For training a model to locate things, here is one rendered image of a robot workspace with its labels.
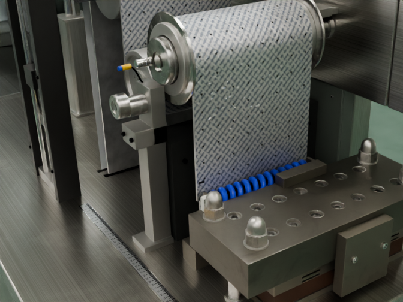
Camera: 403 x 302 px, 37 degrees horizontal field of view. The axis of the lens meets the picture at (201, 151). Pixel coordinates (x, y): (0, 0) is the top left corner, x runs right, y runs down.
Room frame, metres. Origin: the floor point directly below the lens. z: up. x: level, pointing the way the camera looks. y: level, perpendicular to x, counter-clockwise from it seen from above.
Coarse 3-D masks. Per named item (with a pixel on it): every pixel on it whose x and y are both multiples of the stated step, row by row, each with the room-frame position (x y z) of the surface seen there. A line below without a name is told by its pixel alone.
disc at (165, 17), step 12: (168, 12) 0.91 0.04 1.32; (156, 24) 0.94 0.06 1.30; (180, 24) 0.88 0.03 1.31; (180, 36) 0.88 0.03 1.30; (192, 48) 0.86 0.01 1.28; (192, 60) 0.85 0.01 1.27; (192, 72) 0.85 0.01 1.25; (192, 84) 0.85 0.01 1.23; (168, 96) 0.92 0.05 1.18; (180, 96) 0.89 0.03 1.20
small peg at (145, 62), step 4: (136, 60) 0.90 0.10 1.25; (140, 60) 0.91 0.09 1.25; (144, 60) 0.91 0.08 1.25; (148, 60) 0.91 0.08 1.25; (152, 60) 0.91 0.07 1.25; (136, 64) 0.90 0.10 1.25; (140, 64) 0.90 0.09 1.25; (144, 64) 0.91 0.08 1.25; (148, 64) 0.91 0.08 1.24; (152, 64) 0.91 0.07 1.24
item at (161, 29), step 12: (168, 24) 0.91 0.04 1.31; (312, 24) 1.00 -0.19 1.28; (156, 36) 0.93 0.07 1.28; (168, 36) 0.90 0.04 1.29; (312, 36) 0.99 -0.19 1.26; (180, 48) 0.87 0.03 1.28; (312, 48) 0.99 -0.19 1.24; (180, 60) 0.87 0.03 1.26; (180, 72) 0.87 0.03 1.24; (168, 84) 0.91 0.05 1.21; (180, 84) 0.87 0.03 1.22
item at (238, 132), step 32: (192, 96) 0.86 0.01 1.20; (224, 96) 0.89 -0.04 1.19; (256, 96) 0.92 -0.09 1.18; (288, 96) 0.96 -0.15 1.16; (224, 128) 0.89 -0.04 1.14; (256, 128) 0.92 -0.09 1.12; (288, 128) 0.96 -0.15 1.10; (224, 160) 0.89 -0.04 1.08; (256, 160) 0.92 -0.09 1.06; (288, 160) 0.96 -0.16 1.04
